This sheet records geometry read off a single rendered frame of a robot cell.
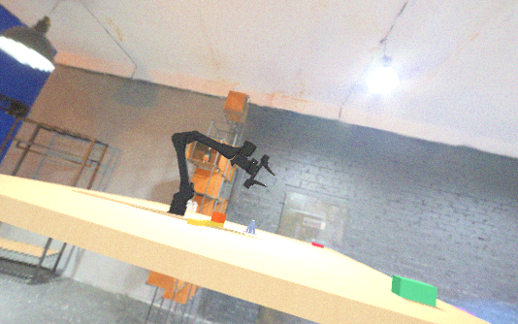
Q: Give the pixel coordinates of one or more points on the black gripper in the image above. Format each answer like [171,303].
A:
[264,162]

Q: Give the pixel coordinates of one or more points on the green rectangular block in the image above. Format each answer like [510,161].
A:
[414,290]

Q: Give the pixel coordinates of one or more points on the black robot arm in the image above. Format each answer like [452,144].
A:
[186,188]

